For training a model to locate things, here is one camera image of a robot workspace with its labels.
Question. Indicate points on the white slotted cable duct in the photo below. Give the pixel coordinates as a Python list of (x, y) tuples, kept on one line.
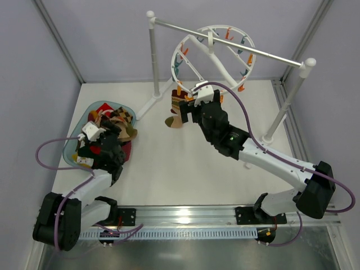
[(147, 233)]

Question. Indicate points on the maroon olive striped sock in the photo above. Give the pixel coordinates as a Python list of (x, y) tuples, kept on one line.
[(175, 121)]

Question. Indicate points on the pile of colourful socks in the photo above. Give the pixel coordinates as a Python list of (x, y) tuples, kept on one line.
[(103, 117)]

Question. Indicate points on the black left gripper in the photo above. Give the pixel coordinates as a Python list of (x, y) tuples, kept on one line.
[(91, 149)]

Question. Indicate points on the teal plastic basket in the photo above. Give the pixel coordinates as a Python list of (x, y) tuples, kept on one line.
[(70, 146)]

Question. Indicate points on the white round clip hanger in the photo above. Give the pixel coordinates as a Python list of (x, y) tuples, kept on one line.
[(179, 55)]

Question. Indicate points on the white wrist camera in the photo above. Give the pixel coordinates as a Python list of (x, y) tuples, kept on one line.
[(91, 132), (202, 93)]

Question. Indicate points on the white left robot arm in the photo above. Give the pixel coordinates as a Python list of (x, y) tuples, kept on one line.
[(64, 216)]

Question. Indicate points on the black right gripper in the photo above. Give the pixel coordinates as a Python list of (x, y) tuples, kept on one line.
[(193, 111)]

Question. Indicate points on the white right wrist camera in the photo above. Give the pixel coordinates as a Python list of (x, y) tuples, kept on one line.
[(202, 93)]

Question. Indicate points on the beige patchwork argyle sock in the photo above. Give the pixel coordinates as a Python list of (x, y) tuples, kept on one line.
[(127, 132)]

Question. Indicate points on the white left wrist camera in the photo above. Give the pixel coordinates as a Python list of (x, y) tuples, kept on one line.
[(91, 132)]

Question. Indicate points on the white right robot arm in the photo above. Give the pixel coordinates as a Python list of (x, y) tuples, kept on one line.
[(311, 190)]

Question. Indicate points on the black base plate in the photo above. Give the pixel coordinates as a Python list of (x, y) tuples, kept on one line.
[(246, 215), (122, 217)]

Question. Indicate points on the aluminium mounting rail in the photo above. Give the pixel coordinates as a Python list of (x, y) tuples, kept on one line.
[(216, 215)]

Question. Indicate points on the white metal drying rack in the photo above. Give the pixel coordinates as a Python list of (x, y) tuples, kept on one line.
[(305, 68)]

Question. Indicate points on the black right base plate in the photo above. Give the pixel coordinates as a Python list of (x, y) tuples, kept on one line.
[(246, 215)]

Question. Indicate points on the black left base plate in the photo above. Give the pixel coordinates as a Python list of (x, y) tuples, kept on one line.
[(122, 217)]

